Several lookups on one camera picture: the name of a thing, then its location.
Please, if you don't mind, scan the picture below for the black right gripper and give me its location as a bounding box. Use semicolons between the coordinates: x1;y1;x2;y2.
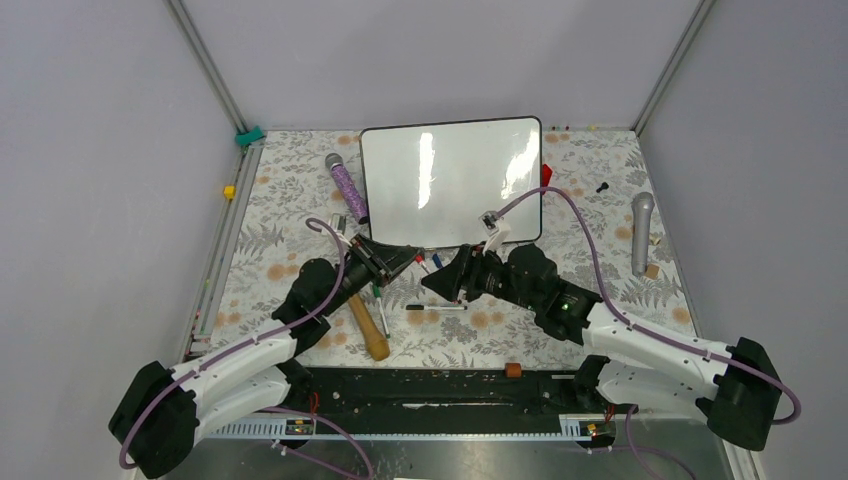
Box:
421;241;541;312

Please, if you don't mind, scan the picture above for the orange brown cylinder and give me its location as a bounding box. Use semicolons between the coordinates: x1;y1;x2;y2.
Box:
504;362;523;378

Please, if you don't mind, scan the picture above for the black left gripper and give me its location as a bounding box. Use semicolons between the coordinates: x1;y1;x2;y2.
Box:
321;233;421;316

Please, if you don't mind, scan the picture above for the slotted grey cable duct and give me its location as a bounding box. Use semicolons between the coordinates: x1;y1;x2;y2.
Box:
205;415;598;443

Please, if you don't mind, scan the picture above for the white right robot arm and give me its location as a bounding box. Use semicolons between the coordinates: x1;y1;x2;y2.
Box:
421;244;781;451

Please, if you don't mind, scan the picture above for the black cap marker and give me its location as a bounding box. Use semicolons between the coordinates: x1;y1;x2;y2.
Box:
405;304;468;312

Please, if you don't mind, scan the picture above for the white whiteboard black frame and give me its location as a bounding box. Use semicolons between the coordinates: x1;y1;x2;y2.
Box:
360;116;542;249

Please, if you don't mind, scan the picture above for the purple glitter microphone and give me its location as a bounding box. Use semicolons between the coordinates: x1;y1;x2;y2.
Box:
325;153;370;225

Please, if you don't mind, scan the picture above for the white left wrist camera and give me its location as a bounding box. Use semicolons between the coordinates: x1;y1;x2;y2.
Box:
329;213;349;244

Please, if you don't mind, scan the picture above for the floral patterned mat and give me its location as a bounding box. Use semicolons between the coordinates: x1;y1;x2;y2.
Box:
206;130;696;369

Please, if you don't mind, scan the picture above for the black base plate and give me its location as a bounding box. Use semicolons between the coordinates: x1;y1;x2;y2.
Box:
278;360;629;436

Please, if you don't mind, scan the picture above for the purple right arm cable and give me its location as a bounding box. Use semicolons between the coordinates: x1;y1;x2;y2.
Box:
496;186;803;427

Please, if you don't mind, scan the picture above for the silver grey microphone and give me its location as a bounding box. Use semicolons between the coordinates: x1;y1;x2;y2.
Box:
631;191;655;277

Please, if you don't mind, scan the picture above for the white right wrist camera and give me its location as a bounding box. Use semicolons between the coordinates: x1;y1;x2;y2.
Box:
480;211;511;253

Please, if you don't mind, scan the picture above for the red object behind whiteboard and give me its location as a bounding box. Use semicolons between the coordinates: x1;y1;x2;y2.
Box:
540;164;553;187

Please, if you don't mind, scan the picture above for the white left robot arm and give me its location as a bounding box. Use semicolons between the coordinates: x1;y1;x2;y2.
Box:
108;235;422;479

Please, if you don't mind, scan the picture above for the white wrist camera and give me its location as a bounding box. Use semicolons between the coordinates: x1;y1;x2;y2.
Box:
329;213;349;244
480;211;511;253

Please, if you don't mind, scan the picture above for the teal block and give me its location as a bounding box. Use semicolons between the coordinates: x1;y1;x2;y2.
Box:
234;126;265;148

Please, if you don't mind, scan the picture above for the wooden microphone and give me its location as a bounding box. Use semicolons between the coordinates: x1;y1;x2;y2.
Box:
347;294;390;361

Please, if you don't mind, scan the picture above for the green cap marker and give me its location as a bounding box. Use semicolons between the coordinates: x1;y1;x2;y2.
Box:
371;284;391;339

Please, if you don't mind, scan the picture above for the small brown wooden cube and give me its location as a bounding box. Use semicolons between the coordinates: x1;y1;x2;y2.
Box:
645;264;660;280

